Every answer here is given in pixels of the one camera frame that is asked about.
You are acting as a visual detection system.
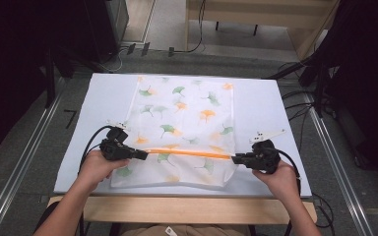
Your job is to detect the person's beige pants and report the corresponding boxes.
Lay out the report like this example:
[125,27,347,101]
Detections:
[117,223,255,236]

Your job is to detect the black metal stand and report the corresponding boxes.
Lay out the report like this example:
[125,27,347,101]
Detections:
[265,55,331,119]

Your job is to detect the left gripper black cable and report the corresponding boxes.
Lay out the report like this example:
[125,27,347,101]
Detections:
[78,125,116,175]

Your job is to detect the dark curtain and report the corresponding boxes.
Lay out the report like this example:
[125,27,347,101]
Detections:
[314,0,378,190]
[0,0,92,160]

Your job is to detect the bundle of black floor cables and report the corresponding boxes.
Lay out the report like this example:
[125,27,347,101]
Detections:
[277,61,324,134]

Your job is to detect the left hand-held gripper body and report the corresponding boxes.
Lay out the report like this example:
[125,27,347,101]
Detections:
[99,119,136,162]

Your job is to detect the white leaf-print zipper cloth bag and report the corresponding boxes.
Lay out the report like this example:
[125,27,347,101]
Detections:
[110,75,239,191]

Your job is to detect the person's left hand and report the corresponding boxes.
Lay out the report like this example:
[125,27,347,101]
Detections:
[78,149,131,192]

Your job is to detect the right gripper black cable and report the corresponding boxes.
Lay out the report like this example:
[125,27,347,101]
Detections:
[276,148,302,200]

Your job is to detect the person's right hand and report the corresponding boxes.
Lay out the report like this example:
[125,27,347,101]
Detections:
[251,160,300,202]

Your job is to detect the black floor cable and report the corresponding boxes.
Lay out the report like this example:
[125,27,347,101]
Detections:
[168,0,209,57]

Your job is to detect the light wooden bench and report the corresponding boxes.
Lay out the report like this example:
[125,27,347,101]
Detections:
[184,0,341,62]

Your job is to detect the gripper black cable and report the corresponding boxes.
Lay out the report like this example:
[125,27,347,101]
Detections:
[78,125,116,175]
[276,148,302,200]

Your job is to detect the metal floor rail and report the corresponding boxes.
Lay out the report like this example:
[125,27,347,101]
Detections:
[0,78,67,236]
[303,91,375,236]

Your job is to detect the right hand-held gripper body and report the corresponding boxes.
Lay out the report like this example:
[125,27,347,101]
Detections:
[249,129,286,175]

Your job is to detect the light wooden table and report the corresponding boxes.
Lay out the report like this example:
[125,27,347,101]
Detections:
[46,195,318,226]

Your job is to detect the black cabinet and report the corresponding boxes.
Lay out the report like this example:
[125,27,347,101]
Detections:
[83,0,130,64]

